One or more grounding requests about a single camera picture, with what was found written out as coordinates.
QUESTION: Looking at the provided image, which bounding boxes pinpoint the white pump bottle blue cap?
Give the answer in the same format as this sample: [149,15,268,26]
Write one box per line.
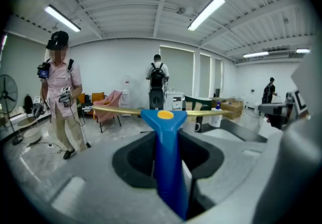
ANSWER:
[210,101,224,128]

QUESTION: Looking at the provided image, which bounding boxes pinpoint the white round basin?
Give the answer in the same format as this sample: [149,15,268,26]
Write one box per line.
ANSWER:
[17,117,43,143]

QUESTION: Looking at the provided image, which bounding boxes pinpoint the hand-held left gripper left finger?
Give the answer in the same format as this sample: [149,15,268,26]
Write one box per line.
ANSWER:
[11,131,187,224]

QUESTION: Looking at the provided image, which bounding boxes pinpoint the beige cup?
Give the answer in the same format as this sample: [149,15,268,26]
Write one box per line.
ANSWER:
[185,116,202,133]

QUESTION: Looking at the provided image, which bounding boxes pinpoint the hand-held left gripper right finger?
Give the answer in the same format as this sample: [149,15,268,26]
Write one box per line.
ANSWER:
[179,117,321,224]

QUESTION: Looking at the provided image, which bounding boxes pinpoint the black and white striped sofa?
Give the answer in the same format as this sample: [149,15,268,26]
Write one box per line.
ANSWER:
[76,92,106,118]

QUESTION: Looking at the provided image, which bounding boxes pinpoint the black bag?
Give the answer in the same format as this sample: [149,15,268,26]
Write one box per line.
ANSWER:
[23,94,34,115]

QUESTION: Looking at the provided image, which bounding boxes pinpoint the pink armchair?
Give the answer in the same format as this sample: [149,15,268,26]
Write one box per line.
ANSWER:
[92,90,123,134]

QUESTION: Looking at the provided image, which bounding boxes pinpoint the white roller blind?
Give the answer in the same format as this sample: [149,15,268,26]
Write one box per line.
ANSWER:
[199,53,211,98]
[214,58,222,93]
[159,45,195,98]

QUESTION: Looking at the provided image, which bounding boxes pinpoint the brown cardboard box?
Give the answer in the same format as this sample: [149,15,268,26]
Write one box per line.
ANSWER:
[220,98,245,120]

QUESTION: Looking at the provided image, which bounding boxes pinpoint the blue-handled brass squeegee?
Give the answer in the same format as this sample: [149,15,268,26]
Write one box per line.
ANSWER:
[91,105,234,221]

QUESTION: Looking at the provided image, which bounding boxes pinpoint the white cabinet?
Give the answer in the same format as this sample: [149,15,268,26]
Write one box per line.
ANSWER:
[165,91,186,111]

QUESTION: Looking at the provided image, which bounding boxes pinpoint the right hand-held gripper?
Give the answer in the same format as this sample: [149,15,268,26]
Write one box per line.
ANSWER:
[258,53,318,131]

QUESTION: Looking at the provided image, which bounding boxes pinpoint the black standing fan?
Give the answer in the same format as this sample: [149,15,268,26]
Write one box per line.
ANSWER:
[0,74,25,146]

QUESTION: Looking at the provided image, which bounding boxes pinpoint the white water dispenser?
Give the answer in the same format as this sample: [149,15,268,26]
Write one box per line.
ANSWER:
[120,74,132,117]

